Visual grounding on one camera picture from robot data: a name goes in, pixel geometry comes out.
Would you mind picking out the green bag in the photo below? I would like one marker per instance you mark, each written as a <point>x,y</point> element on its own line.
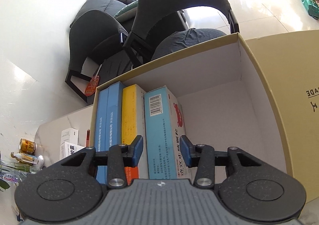
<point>311,6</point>

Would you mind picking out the gold drink can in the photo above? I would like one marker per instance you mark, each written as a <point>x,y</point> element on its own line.
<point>27,146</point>

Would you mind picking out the green cushion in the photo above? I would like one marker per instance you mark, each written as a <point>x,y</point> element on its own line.
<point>124,11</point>

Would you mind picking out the white purple tube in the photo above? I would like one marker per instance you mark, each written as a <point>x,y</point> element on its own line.
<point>10,178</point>

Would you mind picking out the tan shoe box lid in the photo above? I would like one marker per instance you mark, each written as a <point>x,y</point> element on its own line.
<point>286,77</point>

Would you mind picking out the white grey medicine box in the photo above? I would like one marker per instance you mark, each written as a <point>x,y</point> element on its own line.
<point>71,150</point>

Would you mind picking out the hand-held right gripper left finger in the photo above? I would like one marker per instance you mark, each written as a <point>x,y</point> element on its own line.
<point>137,150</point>

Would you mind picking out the tan cardboard shoe box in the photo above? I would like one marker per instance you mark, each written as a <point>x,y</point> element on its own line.
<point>224,90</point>

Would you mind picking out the green plant leaf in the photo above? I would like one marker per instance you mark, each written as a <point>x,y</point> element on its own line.
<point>3,186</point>

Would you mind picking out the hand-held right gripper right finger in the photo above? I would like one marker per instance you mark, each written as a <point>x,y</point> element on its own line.
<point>185,151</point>

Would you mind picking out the yellow dropper bottle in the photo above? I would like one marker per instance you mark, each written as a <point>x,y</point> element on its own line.
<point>25,158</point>

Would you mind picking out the white blue medicine box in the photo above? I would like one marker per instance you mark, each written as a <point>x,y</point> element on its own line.
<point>162,125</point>

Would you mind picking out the black fabric chair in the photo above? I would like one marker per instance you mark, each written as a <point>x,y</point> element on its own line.
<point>94,30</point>
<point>174,3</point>

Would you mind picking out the yellow orange medicine box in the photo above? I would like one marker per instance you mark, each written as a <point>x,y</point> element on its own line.
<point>132,112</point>

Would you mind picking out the orange hang tag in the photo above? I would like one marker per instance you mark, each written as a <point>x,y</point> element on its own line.
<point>92,85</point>

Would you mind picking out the small white device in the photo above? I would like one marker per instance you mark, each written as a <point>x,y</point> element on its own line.
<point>40,160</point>

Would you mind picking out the grey checkered seat cushion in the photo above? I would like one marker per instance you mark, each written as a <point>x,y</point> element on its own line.
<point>184,40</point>

